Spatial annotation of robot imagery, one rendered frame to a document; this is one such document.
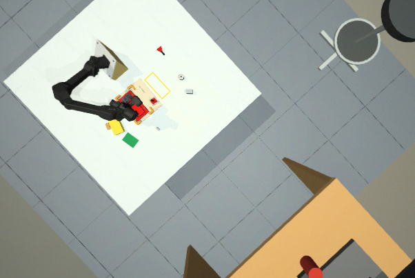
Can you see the green flat rectangle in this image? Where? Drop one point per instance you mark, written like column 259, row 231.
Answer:
column 130, row 140

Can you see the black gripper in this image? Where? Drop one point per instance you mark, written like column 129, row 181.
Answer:
column 135, row 100

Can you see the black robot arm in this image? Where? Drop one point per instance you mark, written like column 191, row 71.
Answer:
column 62, row 92

